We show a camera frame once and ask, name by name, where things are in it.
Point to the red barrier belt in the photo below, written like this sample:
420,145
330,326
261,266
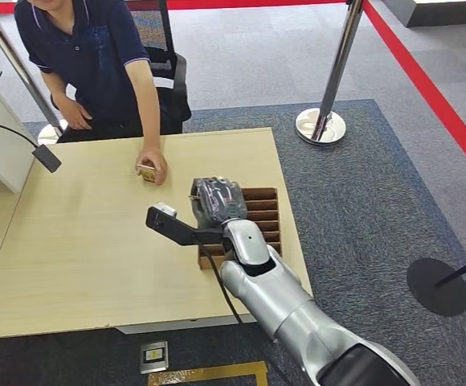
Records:
237,4
426,88

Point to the blue-grey carpet rug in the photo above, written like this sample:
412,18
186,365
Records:
357,213

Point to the person's left hand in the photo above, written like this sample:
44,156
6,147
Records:
158,159

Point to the chrome stanchion post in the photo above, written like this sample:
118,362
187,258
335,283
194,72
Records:
337,69
16,58

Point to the white laptop stand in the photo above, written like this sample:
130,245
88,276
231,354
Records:
4,149

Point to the person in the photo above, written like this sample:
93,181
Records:
96,64

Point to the black stanchion with round base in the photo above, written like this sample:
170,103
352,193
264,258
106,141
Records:
438,287

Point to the grey platform ledge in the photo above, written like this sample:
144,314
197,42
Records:
445,15

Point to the patterned gold card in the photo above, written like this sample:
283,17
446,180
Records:
147,173

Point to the person's right hand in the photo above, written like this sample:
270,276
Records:
76,114

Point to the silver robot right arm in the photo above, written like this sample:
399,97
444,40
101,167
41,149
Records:
281,309

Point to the black office chair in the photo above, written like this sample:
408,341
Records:
179,80

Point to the brown wooden card organizer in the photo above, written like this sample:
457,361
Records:
265,205

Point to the metal floor socket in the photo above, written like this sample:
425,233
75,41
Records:
154,357

